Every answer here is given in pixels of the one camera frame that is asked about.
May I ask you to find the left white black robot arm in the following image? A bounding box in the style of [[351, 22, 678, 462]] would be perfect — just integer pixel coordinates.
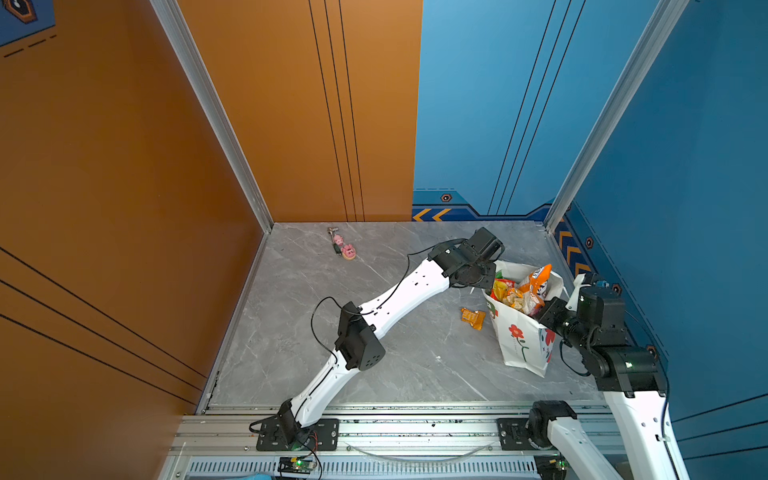
[[277, 227, 504, 440]]

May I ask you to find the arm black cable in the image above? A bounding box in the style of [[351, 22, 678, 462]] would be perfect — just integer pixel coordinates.
[[557, 308, 682, 480], [309, 238, 469, 373]]

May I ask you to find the aluminium mounting rail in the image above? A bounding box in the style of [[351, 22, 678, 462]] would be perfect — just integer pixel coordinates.
[[157, 401, 685, 480]]

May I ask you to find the green circuit board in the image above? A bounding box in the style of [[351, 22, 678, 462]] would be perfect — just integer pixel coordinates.
[[277, 457, 318, 477]]

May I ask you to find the orange cone snack packet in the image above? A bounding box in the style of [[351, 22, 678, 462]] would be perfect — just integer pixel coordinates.
[[461, 308, 486, 331]]

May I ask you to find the white floral paper bag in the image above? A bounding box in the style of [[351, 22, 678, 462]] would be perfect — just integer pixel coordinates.
[[484, 261, 564, 377]]

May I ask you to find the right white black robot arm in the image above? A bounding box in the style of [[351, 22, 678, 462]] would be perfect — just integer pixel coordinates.
[[527, 274, 689, 479]]

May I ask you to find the orange snack bag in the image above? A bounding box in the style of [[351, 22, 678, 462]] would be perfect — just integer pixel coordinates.
[[519, 265, 552, 316]]

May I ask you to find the small orange snack packet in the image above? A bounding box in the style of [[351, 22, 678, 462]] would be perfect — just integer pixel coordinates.
[[501, 288, 526, 312]]

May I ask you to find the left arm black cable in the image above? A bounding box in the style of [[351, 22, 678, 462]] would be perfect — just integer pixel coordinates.
[[309, 238, 469, 373]]

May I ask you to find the red yellow snack packet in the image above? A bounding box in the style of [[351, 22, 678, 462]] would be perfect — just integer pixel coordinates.
[[490, 278, 516, 301]]

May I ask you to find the pink keychain toy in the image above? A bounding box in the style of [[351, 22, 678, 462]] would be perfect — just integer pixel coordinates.
[[327, 227, 357, 260]]

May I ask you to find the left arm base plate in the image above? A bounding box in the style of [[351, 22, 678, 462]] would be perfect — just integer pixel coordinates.
[[249, 416, 340, 452]]

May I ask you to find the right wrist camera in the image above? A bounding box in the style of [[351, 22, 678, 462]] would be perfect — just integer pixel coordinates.
[[566, 272, 612, 311]]

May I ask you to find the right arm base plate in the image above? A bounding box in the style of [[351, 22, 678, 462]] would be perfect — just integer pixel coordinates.
[[496, 417, 552, 451]]

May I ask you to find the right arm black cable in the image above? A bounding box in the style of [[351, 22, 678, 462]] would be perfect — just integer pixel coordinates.
[[557, 308, 682, 480]]

